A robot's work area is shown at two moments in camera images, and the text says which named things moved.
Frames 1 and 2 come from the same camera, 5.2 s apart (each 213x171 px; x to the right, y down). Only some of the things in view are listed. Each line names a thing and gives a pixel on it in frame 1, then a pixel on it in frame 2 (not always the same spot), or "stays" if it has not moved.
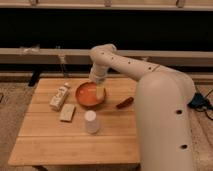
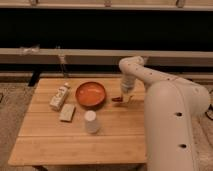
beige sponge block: x=67 y=112 stays
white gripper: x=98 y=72 -> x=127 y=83
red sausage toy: x=126 y=102 -> x=117 y=99
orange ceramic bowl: x=86 y=94 stays
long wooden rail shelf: x=74 y=56 stays
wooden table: x=61 y=131 stays
